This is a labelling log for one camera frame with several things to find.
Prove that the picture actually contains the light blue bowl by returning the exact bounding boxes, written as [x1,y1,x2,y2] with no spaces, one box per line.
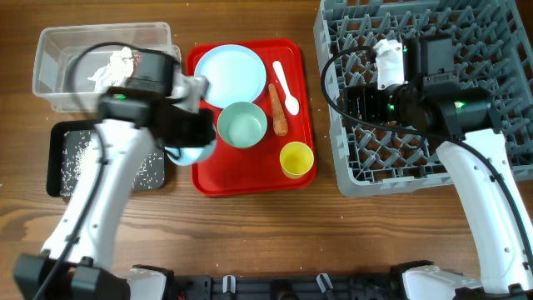
[164,140,217,166]

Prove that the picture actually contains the white rice grains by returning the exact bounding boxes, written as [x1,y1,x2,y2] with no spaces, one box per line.
[58,130,166,197]

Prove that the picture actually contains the mint green bowl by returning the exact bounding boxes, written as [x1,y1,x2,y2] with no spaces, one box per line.
[217,102,268,148]

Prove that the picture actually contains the white tissue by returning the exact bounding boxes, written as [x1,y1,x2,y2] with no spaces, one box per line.
[88,47,135,93]

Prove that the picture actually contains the yellow plastic cup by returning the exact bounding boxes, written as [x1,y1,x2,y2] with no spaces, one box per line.
[279,142,315,179]

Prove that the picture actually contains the orange carrot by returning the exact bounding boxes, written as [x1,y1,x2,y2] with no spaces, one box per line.
[268,83,288,136]

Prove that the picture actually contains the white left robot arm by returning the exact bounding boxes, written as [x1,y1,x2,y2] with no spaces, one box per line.
[13,87,216,299]

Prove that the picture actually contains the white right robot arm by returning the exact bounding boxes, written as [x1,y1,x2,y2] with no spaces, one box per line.
[339,83,532,299]

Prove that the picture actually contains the grey dishwasher rack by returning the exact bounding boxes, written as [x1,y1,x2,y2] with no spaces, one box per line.
[313,1,532,197]

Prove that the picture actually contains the light blue plate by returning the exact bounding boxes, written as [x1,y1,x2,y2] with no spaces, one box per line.
[194,44,267,109]

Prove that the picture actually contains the white plastic spoon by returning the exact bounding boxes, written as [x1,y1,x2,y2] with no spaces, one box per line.
[272,61,300,116]

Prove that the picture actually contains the red serving tray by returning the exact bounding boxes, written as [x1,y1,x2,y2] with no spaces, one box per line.
[191,38,316,197]

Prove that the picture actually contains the black tray bin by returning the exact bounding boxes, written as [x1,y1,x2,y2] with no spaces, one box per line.
[46,119,167,198]

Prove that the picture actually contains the clear plastic bin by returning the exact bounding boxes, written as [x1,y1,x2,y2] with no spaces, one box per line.
[32,22,181,113]

